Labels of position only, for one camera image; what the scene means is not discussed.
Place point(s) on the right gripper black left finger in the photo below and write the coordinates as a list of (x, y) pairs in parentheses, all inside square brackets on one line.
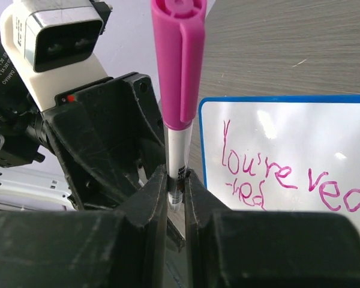
[(124, 247)]

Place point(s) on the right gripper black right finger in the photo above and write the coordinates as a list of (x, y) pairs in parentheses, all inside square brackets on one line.
[(227, 248)]

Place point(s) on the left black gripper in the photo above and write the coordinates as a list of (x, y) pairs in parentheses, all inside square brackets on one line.
[(102, 133)]

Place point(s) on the blue framed whiteboard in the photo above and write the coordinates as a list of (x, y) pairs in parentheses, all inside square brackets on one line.
[(292, 152)]

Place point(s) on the magenta capped marker pen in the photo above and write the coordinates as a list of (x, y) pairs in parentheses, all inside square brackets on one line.
[(179, 35)]

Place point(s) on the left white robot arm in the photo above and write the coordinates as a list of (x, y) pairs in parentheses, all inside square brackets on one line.
[(22, 129)]

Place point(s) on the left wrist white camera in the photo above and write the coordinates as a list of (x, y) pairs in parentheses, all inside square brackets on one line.
[(51, 44)]

